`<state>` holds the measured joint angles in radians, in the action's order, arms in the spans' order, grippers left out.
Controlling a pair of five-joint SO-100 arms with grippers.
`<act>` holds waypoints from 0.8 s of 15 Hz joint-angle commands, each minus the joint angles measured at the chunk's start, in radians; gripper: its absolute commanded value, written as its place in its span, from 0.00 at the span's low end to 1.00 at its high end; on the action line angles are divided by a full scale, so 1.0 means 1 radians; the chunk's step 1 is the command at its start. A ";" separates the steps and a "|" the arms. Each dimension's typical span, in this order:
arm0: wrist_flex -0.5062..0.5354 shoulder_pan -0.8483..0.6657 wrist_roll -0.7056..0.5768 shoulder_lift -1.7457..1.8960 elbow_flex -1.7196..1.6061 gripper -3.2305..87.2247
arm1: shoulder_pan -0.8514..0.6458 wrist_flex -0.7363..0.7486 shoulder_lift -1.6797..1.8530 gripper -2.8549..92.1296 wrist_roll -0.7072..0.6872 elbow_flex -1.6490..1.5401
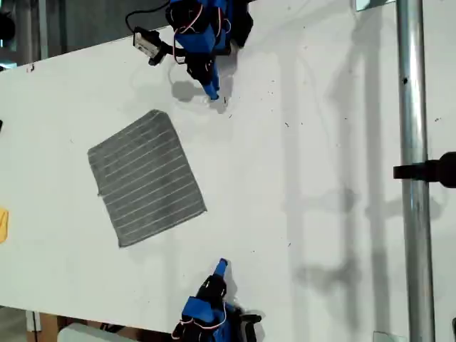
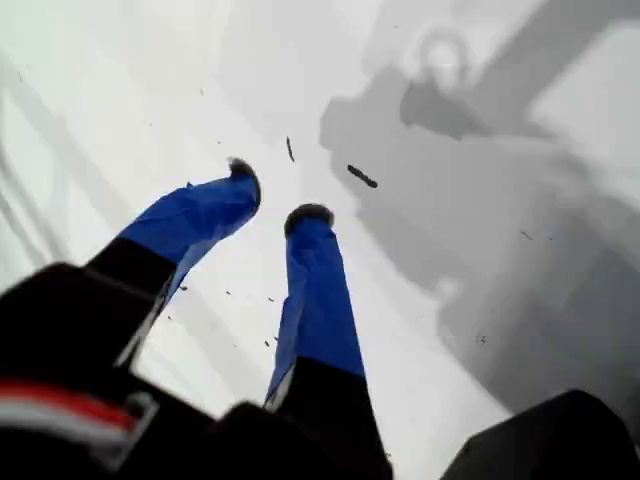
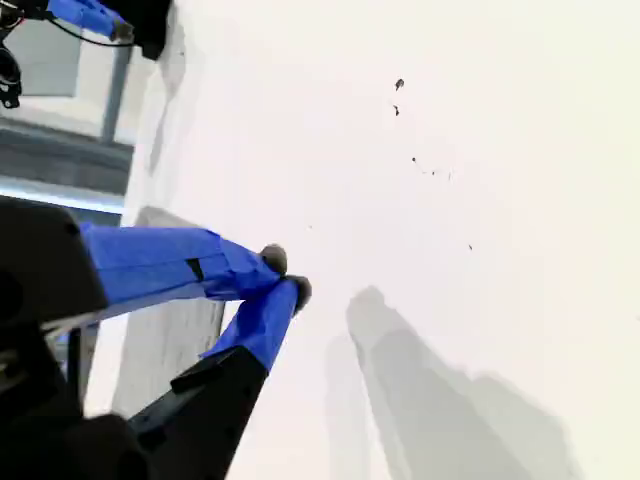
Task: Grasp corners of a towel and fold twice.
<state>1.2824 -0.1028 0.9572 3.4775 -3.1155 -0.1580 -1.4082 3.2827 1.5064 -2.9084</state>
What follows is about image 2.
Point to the small dark debris scrap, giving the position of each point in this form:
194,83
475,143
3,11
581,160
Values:
290,149
362,176

